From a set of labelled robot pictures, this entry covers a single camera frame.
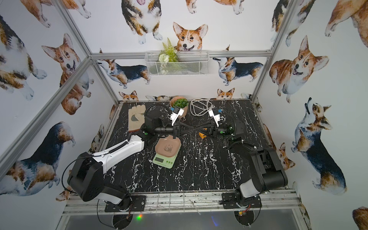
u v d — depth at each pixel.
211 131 0.69
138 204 0.74
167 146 0.91
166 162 0.86
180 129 0.66
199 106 1.14
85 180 0.42
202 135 0.96
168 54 0.82
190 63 0.92
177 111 0.66
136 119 1.09
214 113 0.68
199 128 0.71
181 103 1.01
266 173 0.45
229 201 0.73
